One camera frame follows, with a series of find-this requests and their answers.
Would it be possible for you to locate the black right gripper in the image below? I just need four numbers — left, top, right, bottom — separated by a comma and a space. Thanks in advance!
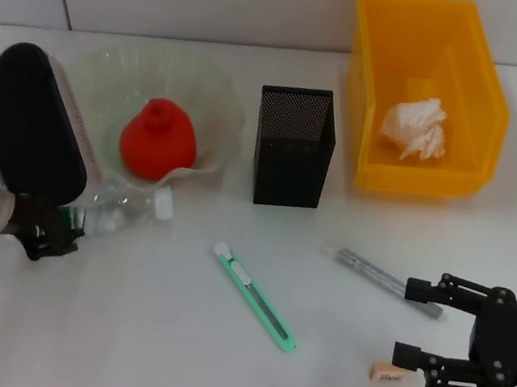
388, 267, 517, 387

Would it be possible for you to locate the yellow plastic bin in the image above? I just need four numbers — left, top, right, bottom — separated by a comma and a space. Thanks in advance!
328, 0, 517, 210

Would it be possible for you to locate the clear glass fruit plate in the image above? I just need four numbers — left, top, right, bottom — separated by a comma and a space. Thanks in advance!
52, 31, 253, 200

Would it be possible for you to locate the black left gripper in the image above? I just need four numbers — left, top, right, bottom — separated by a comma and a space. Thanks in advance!
3, 191, 88, 268

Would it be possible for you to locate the small wooden stamp block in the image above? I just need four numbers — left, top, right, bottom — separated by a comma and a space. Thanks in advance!
366, 359, 411, 387

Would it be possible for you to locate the silver glitter pen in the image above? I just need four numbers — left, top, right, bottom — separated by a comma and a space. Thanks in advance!
319, 245, 451, 321

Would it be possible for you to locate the orange toy fruit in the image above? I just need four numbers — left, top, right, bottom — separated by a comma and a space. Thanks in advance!
114, 92, 204, 187

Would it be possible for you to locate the white paper ball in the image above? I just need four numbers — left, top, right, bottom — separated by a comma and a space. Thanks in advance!
376, 91, 456, 167

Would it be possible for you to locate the green utility knife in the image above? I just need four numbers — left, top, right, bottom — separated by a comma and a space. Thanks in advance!
199, 239, 312, 354

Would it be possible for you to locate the clear water bottle green label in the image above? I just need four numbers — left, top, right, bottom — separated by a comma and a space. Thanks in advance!
57, 171, 178, 250

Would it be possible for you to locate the black mesh pen holder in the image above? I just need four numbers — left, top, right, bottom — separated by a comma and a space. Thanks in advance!
246, 81, 345, 214

